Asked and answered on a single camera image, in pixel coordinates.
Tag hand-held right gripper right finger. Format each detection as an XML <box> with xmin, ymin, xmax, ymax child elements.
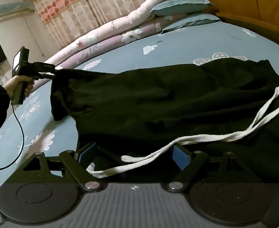
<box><xmin>164</xmin><ymin>144</ymin><xmax>251</xmax><ymax>192</ymax></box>

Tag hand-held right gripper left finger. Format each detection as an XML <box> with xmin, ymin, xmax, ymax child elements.
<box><xmin>18</xmin><ymin>142</ymin><xmax>105</xmax><ymax>192</ymax></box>

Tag black pants with white drawstring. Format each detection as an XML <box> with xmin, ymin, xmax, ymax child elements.
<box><xmin>50</xmin><ymin>57</ymin><xmax>279</xmax><ymax>183</ymax></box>

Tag person's left hand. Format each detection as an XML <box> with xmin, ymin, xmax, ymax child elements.
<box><xmin>5</xmin><ymin>75</ymin><xmax>34</xmax><ymax>99</ymax></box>

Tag purple floral quilt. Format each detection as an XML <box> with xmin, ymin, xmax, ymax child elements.
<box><xmin>56</xmin><ymin>14</ymin><xmax>175</xmax><ymax>70</ymax></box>

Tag white air conditioner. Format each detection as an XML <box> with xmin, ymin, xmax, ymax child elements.
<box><xmin>0</xmin><ymin>0</ymin><xmax>35</xmax><ymax>21</ymax></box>

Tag patterned curtain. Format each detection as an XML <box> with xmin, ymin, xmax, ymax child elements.
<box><xmin>31</xmin><ymin>0</ymin><xmax>190</xmax><ymax>50</ymax></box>

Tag pink floral quilt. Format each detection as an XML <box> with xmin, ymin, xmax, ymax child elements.
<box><xmin>44</xmin><ymin>0</ymin><xmax>179</xmax><ymax>64</ymax></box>

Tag teal pillow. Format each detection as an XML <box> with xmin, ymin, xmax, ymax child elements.
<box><xmin>161</xmin><ymin>13</ymin><xmax>222</xmax><ymax>34</ymax></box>
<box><xmin>150</xmin><ymin>0</ymin><xmax>216</xmax><ymax>17</ymax></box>

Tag wooden bed headboard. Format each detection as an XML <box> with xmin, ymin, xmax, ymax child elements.
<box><xmin>188</xmin><ymin>0</ymin><xmax>279</xmax><ymax>50</ymax></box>

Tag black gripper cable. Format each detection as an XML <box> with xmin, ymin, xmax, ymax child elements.
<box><xmin>0</xmin><ymin>104</ymin><xmax>26</xmax><ymax>171</ymax></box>

